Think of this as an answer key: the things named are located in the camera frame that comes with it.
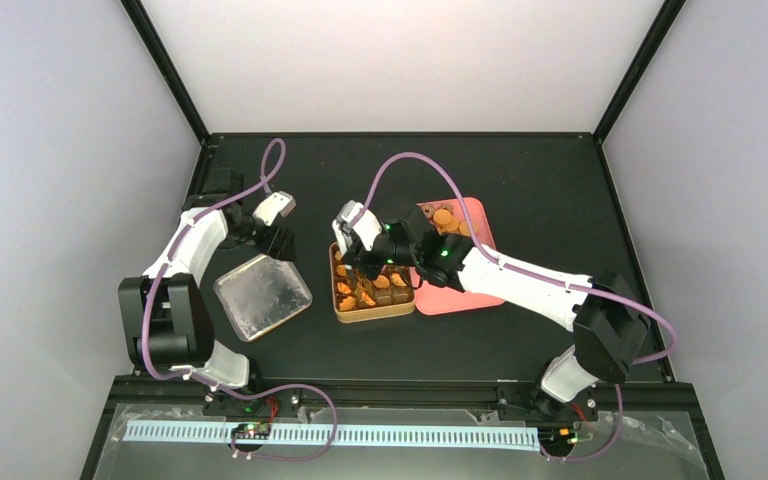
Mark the orange cookie third row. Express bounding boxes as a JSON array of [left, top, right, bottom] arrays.
[[373, 275, 390, 289], [390, 273, 407, 287], [336, 282, 352, 295]]

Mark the gold cookie tin box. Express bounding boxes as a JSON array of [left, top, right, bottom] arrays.
[[329, 243, 416, 323]]

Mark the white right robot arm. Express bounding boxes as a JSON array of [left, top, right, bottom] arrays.
[[332, 201, 650, 419]]

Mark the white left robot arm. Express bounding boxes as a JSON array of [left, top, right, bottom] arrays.
[[118, 169, 296, 395]]

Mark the pink plastic tray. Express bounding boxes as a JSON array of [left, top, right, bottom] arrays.
[[415, 197, 504, 316]]

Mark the silver tin lid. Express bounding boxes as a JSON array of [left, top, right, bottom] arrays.
[[214, 255, 313, 342]]

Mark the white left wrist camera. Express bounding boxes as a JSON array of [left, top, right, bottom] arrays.
[[252, 191, 296, 226]]

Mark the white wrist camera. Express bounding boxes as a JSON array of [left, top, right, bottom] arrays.
[[332, 200, 384, 254], [252, 191, 296, 226]]

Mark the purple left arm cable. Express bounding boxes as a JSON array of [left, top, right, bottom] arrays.
[[140, 137, 339, 464]]

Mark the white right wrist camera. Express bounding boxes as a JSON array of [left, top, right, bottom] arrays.
[[332, 200, 384, 254]]

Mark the light blue slotted cable duct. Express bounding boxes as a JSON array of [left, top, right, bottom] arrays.
[[119, 420, 540, 452]]

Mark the black enclosure frame post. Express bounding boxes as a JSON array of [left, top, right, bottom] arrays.
[[120, 0, 210, 144]]

